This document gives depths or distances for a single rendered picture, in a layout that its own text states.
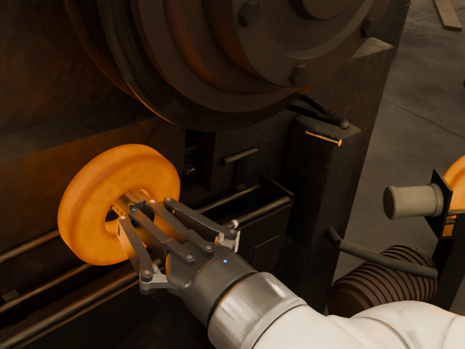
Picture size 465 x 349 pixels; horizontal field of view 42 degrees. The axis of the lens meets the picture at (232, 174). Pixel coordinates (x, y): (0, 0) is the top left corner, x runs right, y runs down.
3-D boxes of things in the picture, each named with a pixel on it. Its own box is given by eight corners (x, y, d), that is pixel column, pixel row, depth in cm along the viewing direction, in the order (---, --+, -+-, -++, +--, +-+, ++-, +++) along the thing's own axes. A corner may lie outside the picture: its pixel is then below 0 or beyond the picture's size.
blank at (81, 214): (48, 171, 64) (64, 187, 62) (166, 124, 73) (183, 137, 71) (62, 271, 74) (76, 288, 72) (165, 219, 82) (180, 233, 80)
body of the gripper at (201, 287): (201, 349, 59) (146, 291, 65) (261, 311, 64) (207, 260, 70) (209, 296, 55) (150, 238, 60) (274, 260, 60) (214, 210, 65)
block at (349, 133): (268, 224, 116) (288, 113, 103) (296, 210, 121) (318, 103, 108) (309, 255, 110) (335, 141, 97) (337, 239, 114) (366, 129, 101)
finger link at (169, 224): (205, 253, 62) (216, 248, 63) (145, 195, 69) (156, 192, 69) (201, 280, 64) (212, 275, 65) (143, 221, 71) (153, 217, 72)
